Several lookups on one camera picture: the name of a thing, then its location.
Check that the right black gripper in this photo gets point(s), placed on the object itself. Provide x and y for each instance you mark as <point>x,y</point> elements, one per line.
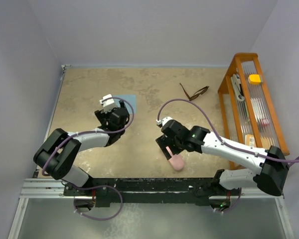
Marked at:
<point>164,141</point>

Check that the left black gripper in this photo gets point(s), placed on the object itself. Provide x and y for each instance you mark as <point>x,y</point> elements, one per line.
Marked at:
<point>102,116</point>

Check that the pink glasses case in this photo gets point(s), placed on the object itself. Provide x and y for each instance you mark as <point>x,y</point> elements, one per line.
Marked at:
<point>175,160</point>

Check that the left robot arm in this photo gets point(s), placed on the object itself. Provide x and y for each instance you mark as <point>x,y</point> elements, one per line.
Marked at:
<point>57,155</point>

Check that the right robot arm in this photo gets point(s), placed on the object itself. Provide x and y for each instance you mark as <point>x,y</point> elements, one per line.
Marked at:
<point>265,169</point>

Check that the brown sunglasses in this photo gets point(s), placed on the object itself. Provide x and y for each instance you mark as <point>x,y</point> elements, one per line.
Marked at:
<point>196,94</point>

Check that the blue tape patch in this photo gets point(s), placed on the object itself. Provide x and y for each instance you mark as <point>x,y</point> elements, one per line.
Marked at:
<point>132,99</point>

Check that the orange wooden shelf rack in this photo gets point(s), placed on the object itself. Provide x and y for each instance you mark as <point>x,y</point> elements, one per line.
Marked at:
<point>241,118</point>

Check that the white stapler tool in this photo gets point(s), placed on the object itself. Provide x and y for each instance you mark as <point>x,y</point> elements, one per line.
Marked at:
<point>237,87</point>

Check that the yellow tape measure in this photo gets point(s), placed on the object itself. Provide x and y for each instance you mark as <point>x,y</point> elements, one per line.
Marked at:
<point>255,79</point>

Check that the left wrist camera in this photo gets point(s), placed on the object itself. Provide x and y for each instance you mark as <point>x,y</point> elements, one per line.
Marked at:
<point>108,103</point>

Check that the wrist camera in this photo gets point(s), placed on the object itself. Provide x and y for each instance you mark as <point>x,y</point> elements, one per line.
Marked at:
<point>108,103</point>
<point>161,122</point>

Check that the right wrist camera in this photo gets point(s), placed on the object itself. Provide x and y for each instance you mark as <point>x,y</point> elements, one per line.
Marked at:
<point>161,122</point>

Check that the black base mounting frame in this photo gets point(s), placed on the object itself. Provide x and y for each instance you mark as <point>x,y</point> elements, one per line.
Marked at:
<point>150,191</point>

